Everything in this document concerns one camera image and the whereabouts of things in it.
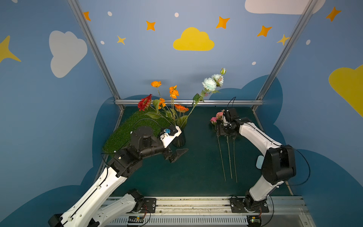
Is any magenta rose stem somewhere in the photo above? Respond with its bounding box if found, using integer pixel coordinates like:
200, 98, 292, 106
210, 117, 226, 181

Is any peach pink rose stem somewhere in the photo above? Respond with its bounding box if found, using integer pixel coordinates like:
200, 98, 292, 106
233, 136, 238, 183

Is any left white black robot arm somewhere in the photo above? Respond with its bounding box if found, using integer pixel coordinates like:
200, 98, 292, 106
48, 125, 187, 227

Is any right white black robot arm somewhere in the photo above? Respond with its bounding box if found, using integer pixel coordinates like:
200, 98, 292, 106
211, 108, 297, 212

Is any dark glass vase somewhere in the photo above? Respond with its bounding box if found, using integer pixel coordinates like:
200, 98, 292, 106
172, 129, 186, 148

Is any orange gerbera flower stem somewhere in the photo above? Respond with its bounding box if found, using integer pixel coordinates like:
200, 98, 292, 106
174, 104, 189, 128

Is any light blue garden trowel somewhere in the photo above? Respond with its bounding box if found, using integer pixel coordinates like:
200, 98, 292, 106
256, 155, 264, 169

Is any pale blue white flower stem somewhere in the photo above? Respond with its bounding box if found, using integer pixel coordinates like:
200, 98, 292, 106
180, 68, 226, 129

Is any green artificial grass mat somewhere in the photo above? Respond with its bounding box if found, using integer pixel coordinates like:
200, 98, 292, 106
103, 107, 170, 155

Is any dark red flower stem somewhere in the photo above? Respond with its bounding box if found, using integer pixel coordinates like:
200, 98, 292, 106
138, 94, 174, 124

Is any orange poppy flower stem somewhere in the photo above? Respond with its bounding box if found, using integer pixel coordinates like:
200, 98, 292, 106
151, 81, 179, 122

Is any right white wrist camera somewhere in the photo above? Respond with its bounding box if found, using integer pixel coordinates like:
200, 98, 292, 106
222, 113, 229, 126

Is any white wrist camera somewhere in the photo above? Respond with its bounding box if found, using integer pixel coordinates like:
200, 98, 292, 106
222, 113, 229, 126
159, 125, 182, 148

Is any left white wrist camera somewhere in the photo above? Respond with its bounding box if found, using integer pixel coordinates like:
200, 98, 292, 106
159, 125, 182, 148

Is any aluminium frame back bar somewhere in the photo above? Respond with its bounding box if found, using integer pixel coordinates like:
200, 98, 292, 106
115, 99, 263, 106

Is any aluminium frame right post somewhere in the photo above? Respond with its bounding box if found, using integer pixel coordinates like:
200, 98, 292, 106
255, 0, 318, 102

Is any aluminium frame post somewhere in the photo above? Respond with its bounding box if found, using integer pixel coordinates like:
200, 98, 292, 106
255, 0, 318, 102
67, 0, 121, 100

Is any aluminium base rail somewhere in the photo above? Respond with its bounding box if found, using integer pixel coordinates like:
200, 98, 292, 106
72, 195, 315, 227

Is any aluminium frame left post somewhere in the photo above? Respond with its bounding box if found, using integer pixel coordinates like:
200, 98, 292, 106
67, 0, 121, 100

